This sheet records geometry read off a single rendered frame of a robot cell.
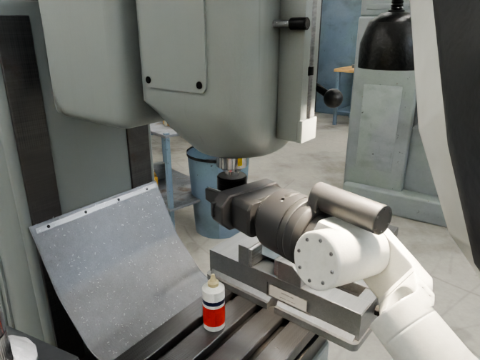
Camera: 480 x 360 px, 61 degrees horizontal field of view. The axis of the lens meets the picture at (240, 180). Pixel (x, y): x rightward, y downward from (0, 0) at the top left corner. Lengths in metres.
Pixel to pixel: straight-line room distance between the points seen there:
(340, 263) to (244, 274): 0.44
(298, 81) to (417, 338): 0.31
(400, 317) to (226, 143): 0.29
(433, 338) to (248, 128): 0.30
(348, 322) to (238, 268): 0.24
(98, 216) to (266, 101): 0.53
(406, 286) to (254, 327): 0.37
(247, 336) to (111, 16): 0.56
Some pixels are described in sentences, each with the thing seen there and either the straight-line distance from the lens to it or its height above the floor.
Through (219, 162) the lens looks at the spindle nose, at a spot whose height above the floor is 1.29.
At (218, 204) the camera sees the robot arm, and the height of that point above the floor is 1.24.
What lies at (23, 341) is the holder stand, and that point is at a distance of 0.53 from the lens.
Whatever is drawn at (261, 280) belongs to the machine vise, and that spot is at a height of 1.01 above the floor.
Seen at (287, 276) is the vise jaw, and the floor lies 1.05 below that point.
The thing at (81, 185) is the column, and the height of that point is 1.17.
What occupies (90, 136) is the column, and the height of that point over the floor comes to 1.27.
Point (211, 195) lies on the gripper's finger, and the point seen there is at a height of 1.23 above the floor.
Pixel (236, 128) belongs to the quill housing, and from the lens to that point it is 0.52.
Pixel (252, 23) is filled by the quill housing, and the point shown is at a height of 1.49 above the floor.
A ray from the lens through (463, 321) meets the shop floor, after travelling 2.63.
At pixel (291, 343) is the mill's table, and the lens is 0.77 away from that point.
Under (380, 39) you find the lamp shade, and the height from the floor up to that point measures 1.47.
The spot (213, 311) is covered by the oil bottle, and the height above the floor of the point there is 1.01.
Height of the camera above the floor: 1.48
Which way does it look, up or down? 20 degrees down
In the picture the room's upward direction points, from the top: straight up
